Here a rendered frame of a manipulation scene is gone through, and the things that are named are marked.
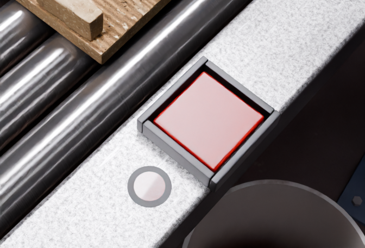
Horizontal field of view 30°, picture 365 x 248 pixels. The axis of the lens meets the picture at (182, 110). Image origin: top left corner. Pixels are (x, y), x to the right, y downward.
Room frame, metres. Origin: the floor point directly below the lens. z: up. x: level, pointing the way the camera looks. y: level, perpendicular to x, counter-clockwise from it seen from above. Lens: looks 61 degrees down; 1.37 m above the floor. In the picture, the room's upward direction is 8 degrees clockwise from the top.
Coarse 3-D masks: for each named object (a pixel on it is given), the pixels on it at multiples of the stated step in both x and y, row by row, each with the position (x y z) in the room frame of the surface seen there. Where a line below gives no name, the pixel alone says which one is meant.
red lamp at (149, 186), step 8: (144, 176) 0.19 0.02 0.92; (152, 176) 0.19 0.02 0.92; (160, 176) 0.19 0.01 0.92; (136, 184) 0.18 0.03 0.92; (144, 184) 0.19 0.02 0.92; (152, 184) 0.19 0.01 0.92; (160, 184) 0.19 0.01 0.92; (136, 192) 0.18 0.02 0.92; (144, 192) 0.18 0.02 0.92; (152, 192) 0.18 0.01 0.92; (160, 192) 0.18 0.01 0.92; (152, 200) 0.17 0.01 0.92
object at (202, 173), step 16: (208, 64) 0.28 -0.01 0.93; (192, 80) 0.27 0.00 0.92; (224, 80) 0.27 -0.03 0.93; (160, 96) 0.25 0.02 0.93; (176, 96) 0.26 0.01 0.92; (240, 96) 0.26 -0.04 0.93; (256, 96) 0.26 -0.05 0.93; (144, 112) 0.23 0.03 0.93; (160, 112) 0.24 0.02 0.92; (272, 112) 0.25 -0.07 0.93; (144, 128) 0.22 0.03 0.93; (272, 128) 0.24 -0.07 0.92; (160, 144) 0.22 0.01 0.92; (176, 144) 0.21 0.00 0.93; (256, 144) 0.23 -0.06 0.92; (176, 160) 0.21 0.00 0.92; (192, 160) 0.20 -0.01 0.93; (240, 160) 0.21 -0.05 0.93; (208, 176) 0.19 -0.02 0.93; (224, 176) 0.19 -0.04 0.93
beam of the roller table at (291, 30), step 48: (288, 0) 0.37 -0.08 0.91; (336, 0) 0.38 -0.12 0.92; (240, 48) 0.31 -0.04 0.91; (288, 48) 0.32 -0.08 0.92; (336, 48) 0.33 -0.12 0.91; (288, 96) 0.27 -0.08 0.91; (144, 144) 0.22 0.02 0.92; (96, 192) 0.18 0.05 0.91; (192, 192) 0.18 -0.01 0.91; (0, 240) 0.13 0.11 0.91; (48, 240) 0.14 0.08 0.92; (96, 240) 0.14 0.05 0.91; (144, 240) 0.14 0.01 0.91
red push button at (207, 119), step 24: (192, 96) 0.26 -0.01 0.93; (216, 96) 0.26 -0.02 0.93; (168, 120) 0.23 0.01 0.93; (192, 120) 0.23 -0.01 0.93; (216, 120) 0.24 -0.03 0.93; (240, 120) 0.24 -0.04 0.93; (192, 144) 0.22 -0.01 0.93; (216, 144) 0.22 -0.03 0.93; (240, 144) 0.22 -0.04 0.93; (216, 168) 0.20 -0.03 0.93
